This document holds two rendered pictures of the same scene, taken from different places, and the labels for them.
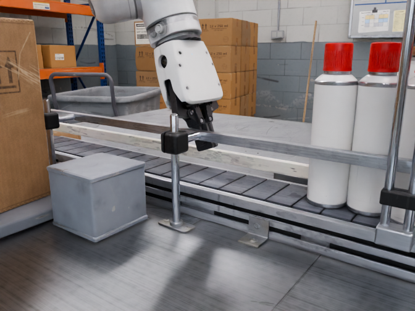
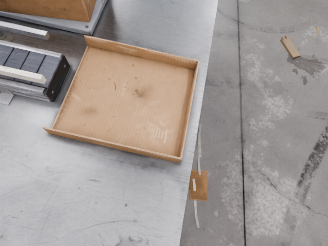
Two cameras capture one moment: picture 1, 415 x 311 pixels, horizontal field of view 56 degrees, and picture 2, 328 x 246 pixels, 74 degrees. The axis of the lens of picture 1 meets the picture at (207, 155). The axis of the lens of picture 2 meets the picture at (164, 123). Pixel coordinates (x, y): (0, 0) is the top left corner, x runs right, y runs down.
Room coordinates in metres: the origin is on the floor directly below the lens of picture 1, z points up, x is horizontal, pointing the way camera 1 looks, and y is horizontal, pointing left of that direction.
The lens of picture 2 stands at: (1.24, 0.47, 1.32)
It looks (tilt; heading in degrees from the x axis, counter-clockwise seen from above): 68 degrees down; 145
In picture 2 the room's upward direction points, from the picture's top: 12 degrees clockwise
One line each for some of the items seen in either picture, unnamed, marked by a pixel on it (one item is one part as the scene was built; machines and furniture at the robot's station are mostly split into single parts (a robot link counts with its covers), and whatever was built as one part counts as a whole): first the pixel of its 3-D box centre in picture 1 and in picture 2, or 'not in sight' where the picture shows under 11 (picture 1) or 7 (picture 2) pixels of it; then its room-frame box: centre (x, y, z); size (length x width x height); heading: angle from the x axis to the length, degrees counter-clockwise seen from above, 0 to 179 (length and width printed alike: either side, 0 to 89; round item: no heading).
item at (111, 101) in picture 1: (112, 132); not in sight; (2.93, 0.73, 0.48); 0.89 x 0.63 x 0.96; 169
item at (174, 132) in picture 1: (184, 168); not in sight; (0.54, 0.03, 0.91); 0.07 x 0.03 x 0.16; 144
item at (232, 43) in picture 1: (198, 88); not in sight; (4.36, 0.10, 0.70); 1.20 x 0.82 x 1.39; 66
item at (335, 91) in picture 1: (332, 126); not in sight; (0.49, -0.16, 0.98); 0.05 x 0.05 x 0.20
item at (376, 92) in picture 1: (376, 130); not in sight; (0.46, -0.20, 0.98); 0.05 x 0.05 x 0.20
